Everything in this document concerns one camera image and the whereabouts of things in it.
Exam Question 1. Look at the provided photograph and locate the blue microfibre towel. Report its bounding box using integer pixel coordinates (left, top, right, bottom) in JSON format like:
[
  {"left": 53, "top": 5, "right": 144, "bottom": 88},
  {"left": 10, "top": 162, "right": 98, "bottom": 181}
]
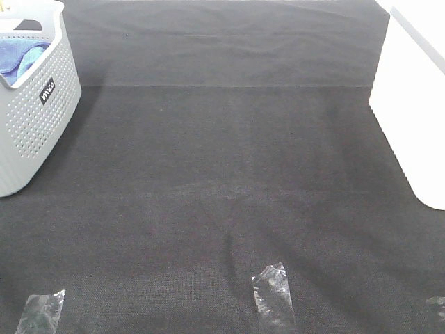
[{"left": 1, "top": 38, "right": 50, "bottom": 86}]

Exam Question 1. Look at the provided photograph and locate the light blue towel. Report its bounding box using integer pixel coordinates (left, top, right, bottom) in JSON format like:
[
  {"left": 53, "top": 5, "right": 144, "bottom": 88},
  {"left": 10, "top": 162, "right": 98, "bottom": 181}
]
[{"left": 16, "top": 45, "right": 47, "bottom": 79}]

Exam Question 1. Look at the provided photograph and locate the black table cloth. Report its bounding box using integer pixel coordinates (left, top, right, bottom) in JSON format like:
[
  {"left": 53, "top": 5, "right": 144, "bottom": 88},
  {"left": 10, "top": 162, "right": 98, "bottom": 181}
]
[{"left": 1, "top": 1, "right": 444, "bottom": 333}]

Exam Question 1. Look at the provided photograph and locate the clear tape strip middle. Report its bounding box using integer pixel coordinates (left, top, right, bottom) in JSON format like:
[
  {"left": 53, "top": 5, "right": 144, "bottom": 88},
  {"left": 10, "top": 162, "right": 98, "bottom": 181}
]
[{"left": 252, "top": 262, "right": 296, "bottom": 333}]

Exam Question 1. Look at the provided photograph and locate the clear tape strip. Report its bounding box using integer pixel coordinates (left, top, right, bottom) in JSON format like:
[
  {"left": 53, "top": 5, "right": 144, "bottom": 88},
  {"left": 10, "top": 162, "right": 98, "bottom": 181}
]
[
  {"left": 252, "top": 262, "right": 296, "bottom": 333},
  {"left": 426, "top": 296, "right": 445, "bottom": 322},
  {"left": 15, "top": 289, "right": 65, "bottom": 334}
]

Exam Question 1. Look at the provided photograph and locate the grey perforated laundry basket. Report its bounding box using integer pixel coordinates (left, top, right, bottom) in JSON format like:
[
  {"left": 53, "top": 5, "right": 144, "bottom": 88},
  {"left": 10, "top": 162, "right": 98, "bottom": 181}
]
[{"left": 1, "top": 1, "right": 81, "bottom": 197}]

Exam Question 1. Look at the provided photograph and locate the white storage bin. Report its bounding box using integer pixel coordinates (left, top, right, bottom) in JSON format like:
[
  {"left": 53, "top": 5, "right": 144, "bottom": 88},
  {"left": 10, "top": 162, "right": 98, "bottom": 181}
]
[{"left": 369, "top": 1, "right": 444, "bottom": 210}]

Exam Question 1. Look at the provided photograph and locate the clear tape strip left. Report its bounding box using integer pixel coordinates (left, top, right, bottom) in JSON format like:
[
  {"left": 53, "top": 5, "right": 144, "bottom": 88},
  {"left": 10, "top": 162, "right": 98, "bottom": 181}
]
[{"left": 15, "top": 289, "right": 65, "bottom": 334}]

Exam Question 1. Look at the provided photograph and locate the clear tape strip right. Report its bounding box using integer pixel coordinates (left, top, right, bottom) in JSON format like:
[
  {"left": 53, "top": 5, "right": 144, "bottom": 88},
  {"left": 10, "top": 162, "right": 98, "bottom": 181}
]
[{"left": 426, "top": 296, "right": 445, "bottom": 322}]

